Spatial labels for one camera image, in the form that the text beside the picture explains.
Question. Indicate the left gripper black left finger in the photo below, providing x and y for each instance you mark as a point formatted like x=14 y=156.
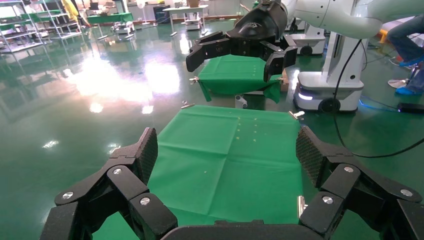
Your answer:
x=126 y=185

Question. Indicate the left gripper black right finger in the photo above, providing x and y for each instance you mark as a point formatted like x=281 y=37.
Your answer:
x=344 y=188

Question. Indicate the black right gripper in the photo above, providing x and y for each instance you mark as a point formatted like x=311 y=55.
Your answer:
x=258 y=26

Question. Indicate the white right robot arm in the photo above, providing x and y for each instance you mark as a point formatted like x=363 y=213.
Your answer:
x=348 y=16

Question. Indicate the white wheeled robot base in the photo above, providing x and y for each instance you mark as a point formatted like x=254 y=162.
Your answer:
x=308 y=41

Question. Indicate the small brown cardboard box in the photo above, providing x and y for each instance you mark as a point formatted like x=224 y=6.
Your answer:
x=284 y=82

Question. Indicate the black power box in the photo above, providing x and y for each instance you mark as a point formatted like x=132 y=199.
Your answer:
x=410 y=108

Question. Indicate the green cloth on small table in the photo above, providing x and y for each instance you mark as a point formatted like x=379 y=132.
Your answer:
x=232 y=74

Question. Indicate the silver table clamp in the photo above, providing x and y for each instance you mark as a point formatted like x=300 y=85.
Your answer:
x=300 y=205
x=187 y=105
x=296 y=114
x=194 y=80

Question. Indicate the white table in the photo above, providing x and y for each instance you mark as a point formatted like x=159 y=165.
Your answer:
x=185 y=9

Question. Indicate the white wheeled robot with column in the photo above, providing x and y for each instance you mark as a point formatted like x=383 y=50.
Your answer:
x=331 y=86

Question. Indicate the white standing fan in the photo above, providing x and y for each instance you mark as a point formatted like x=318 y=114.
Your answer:
x=142 y=6

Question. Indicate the silver chair base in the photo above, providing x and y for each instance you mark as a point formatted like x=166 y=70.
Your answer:
x=399 y=82

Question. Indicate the table with green cloth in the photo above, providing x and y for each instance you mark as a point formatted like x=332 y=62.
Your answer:
x=109 y=18

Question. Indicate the person in blue jeans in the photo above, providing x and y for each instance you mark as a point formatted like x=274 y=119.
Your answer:
x=405 y=39

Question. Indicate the metal storage shelf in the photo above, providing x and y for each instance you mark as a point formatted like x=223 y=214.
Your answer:
x=18 y=30
x=59 y=23

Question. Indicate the yellow garment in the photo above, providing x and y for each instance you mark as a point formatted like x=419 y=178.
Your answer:
x=70 y=10

